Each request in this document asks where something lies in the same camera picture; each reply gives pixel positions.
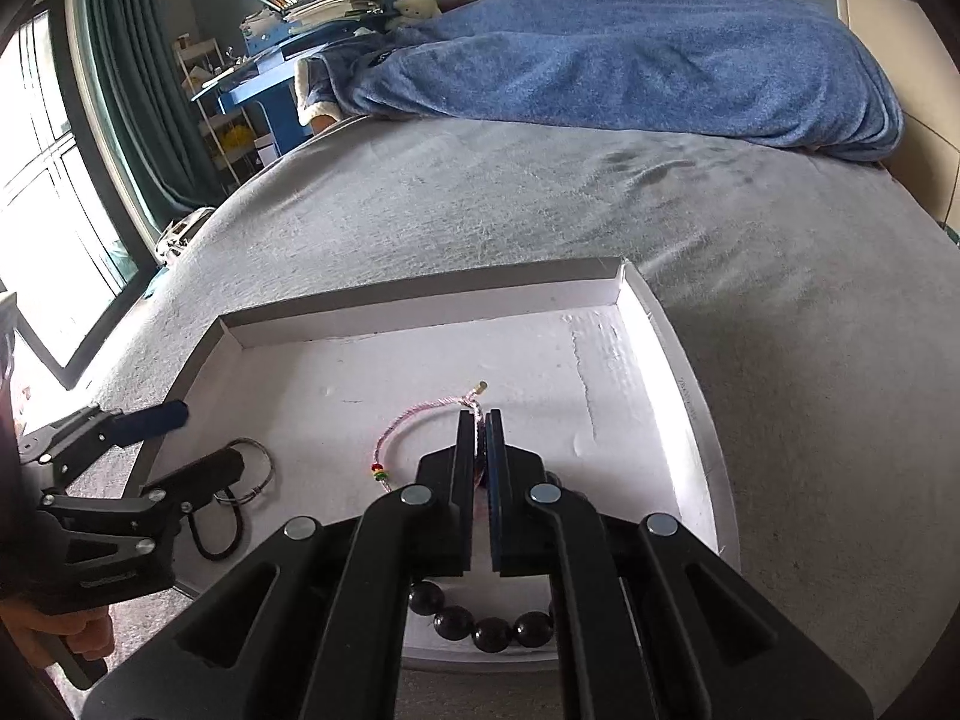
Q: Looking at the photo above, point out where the black hair tie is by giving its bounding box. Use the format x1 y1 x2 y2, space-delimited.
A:
182 499 245 563

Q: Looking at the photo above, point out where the blue fleece blanket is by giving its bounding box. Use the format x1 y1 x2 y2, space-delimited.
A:
296 0 905 164

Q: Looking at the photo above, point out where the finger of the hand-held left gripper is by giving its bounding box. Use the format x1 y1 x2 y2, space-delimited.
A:
41 447 245 550
19 399 190 490

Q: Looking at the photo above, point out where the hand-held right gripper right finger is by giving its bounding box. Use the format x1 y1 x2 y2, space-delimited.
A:
484 409 875 720

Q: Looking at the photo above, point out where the silver metal bangle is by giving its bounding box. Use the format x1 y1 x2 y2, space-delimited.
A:
214 438 277 503

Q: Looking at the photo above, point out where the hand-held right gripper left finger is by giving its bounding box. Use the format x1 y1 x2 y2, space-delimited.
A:
82 409 481 720

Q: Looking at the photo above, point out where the person's left hand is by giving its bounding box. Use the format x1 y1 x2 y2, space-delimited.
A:
0 604 115 667

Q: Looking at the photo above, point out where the grey cardboard box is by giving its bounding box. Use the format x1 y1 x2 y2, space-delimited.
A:
135 259 740 673

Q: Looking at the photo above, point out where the blue desk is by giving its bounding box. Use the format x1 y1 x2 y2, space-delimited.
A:
191 51 340 160

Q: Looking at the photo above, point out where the white plush toy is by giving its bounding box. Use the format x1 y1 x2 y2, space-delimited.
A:
385 0 443 32

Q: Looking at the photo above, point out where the pink cord bracelet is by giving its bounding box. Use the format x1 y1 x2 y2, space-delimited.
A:
370 382 490 497

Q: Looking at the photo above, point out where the beige wardrobe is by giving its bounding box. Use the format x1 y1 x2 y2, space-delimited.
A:
825 0 960 242

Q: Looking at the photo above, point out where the large dark bead bracelet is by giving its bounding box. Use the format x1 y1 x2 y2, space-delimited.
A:
409 469 595 655

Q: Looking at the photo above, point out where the white shelf rack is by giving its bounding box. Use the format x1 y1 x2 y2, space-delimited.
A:
174 34 260 190

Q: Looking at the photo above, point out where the teal curtain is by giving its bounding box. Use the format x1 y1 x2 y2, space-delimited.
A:
71 0 220 227

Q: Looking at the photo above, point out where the window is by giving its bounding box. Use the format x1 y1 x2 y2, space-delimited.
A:
0 6 160 391

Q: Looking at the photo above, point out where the grey bed sheet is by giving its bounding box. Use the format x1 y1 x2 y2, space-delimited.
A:
75 116 960 720

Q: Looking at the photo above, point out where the stack of papers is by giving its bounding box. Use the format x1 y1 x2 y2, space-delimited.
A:
280 0 385 25

